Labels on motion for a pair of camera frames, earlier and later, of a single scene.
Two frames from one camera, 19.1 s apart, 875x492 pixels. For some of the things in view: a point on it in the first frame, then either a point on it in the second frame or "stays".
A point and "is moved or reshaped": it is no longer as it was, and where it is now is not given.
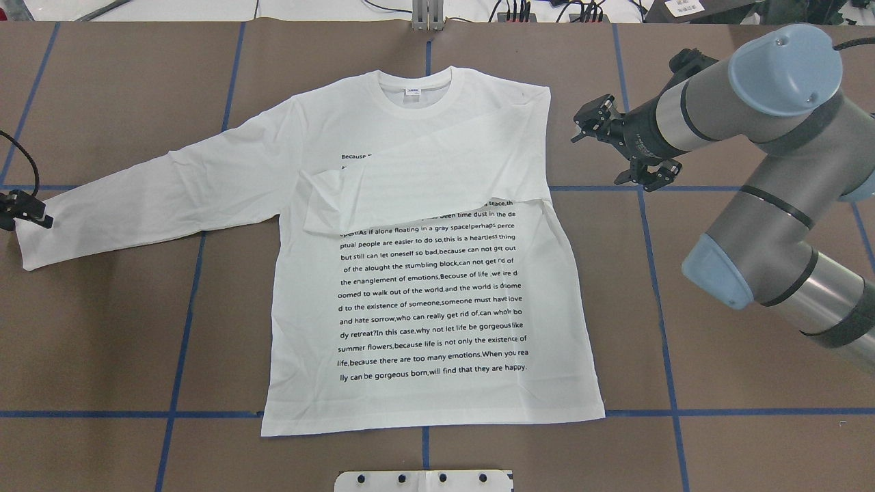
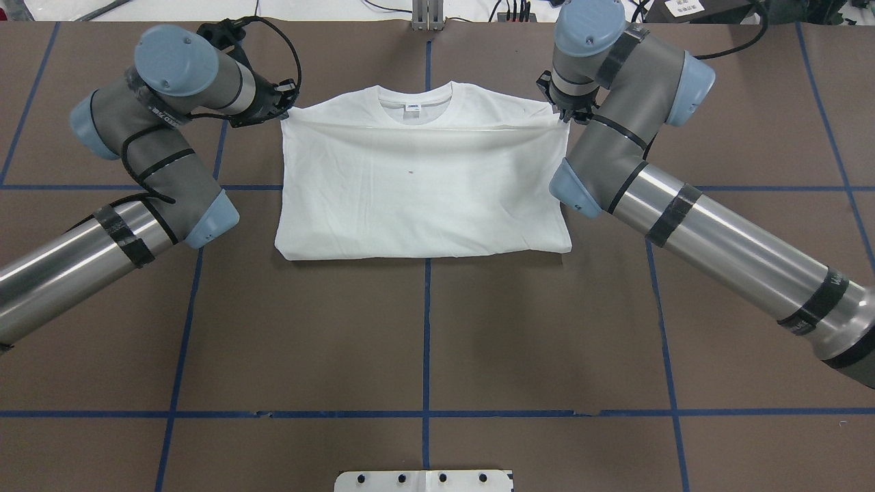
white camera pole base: (424, 481) stays
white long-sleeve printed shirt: (422, 281) is moved or reshaped
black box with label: (698, 11) stays
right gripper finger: (20, 205) -> (271, 101)
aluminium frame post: (427, 15) stays
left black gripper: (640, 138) -> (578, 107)
